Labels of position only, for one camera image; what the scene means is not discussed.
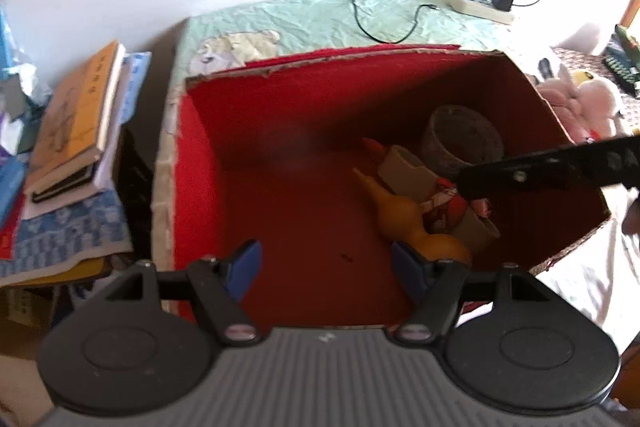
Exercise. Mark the black notebook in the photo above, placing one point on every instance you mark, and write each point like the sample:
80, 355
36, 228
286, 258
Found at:
60, 184

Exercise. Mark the white power strip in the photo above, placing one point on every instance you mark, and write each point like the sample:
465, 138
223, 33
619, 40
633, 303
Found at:
470, 4

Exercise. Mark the yellow plush toy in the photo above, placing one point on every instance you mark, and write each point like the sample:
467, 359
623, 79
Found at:
582, 77

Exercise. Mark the white and blue booklet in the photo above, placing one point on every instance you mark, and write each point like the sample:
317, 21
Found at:
127, 82

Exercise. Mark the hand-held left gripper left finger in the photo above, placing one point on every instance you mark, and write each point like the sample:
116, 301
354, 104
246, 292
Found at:
245, 264

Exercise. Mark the red cardboard box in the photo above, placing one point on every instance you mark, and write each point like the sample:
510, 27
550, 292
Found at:
300, 207

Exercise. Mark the yellow book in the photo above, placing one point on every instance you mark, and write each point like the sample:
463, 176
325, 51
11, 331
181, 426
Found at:
75, 107

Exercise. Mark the cream bed sheet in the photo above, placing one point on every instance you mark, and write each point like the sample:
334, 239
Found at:
590, 287

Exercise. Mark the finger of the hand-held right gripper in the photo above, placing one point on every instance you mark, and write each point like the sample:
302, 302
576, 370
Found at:
525, 177

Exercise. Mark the yellow gourd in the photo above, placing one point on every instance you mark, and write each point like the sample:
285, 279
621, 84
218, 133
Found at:
400, 212

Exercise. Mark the green striped object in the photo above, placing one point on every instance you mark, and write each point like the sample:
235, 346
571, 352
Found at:
620, 67

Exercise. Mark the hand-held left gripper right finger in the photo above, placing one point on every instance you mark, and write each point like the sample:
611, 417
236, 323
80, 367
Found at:
407, 267

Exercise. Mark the blue packet in plastic bag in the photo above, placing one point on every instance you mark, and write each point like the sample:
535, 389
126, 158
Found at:
4, 37

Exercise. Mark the wooden door frame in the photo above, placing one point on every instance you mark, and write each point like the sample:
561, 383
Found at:
632, 4

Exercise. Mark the beige paper roll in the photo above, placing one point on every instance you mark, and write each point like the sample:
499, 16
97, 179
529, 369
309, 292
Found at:
405, 174
475, 232

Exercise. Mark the green cartoon bed sheet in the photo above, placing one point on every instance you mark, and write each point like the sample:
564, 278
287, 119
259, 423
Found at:
300, 17

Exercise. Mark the blue patterned cloth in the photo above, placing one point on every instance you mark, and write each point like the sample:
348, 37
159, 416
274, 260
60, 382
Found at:
65, 222

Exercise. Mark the blue striped plush toy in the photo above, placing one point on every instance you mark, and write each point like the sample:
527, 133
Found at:
546, 69

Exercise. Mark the pale pink plush elephant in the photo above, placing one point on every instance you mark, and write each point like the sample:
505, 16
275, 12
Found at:
600, 102

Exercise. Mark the printed paper cup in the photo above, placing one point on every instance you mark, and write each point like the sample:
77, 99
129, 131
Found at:
460, 137

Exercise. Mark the pink plush toy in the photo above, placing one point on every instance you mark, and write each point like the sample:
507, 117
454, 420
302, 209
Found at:
580, 57

